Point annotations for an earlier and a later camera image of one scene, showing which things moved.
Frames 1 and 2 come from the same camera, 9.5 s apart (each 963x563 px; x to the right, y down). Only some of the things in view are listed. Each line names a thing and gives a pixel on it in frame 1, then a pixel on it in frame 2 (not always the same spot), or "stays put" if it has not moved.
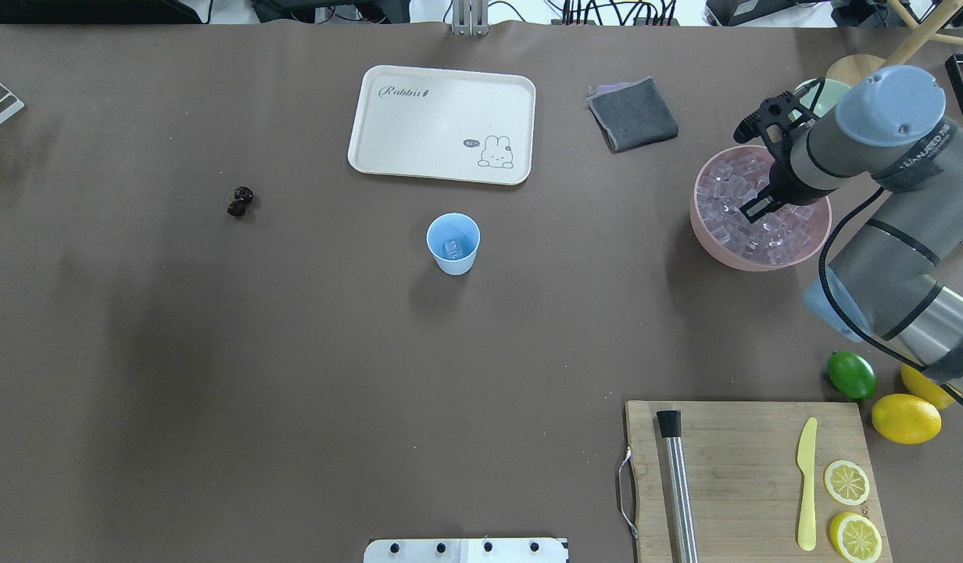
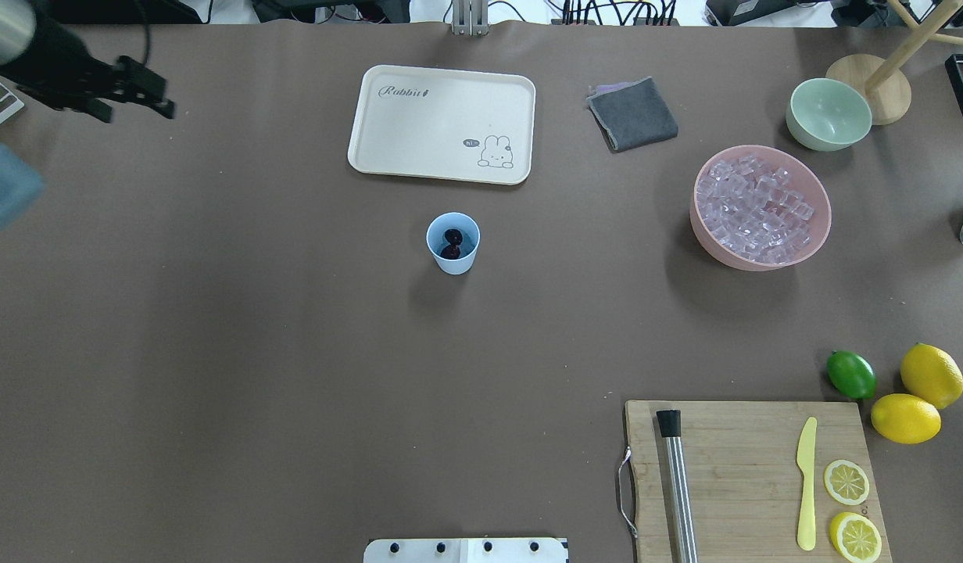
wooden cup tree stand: (849, 70) stays put
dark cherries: (242, 196) to (453, 237)
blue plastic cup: (454, 238) stays put
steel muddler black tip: (683, 536) stays put
